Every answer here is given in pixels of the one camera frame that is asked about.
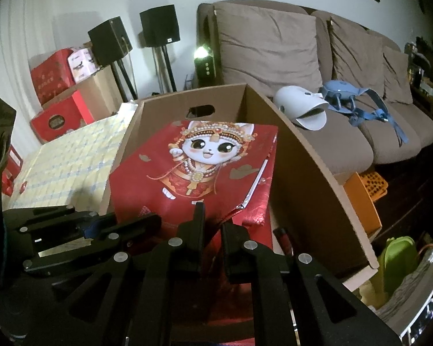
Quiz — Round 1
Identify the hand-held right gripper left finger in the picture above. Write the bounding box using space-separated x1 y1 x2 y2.
20 202 206 346

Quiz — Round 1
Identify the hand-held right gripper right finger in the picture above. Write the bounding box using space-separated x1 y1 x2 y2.
222 220 403 346

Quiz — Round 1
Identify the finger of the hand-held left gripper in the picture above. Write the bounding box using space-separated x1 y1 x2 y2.
3 205 118 246
23 213 163 272

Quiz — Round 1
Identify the red gift bag white label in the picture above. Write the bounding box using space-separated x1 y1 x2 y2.
2 144 26 197

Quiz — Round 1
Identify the red cat print bag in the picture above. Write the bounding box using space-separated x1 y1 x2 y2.
108 120 279 336

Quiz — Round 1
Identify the brown cardboard box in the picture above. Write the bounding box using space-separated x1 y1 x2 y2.
101 84 379 292

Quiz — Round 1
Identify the yellow checked tablecloth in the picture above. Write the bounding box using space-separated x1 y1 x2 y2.
12 106 138 210

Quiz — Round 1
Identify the red chocolate gift box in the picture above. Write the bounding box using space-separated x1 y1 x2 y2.
30 90 94 144

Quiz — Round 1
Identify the red patterned gift box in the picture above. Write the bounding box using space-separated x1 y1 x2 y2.
31 48 76 106

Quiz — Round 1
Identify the white curtain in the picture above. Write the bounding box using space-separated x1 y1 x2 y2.
0 0 33 116

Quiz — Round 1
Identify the large plain brown carton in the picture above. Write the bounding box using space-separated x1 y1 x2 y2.
70 68 121 123

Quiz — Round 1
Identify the white pink tissue pack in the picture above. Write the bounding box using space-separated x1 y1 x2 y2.
68 48 100 83

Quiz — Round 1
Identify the orange plastic crate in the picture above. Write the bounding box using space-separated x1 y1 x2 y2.
343 170 389 236

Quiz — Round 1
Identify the black speaker stand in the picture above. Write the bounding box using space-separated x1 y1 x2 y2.
110 59 138 103
160 45 177 92

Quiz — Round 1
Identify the brown sofa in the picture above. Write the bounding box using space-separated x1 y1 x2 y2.
197 1 433 184

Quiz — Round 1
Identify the white rounded appliance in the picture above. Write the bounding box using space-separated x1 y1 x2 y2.
273 85 330 131

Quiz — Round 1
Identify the green bag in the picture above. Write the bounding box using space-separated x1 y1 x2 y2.
368 236 419 296

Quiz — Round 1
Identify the black speaker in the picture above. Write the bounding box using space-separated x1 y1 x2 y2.
139 5 181 48
87 16 133 67

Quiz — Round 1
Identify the black lamp with bright light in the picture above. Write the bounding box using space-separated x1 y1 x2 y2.
193 45 217 80

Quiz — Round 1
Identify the large brown sofa cushion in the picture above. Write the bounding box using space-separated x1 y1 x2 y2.
213 2 323 98

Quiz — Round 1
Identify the small brown sofa cushion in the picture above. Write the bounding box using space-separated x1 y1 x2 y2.
382 45 414 104

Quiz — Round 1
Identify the cluttered dark shelf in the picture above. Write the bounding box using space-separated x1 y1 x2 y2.
404 36 433 116

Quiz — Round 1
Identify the blue strap harness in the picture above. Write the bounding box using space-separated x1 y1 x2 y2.
319 81 412 147

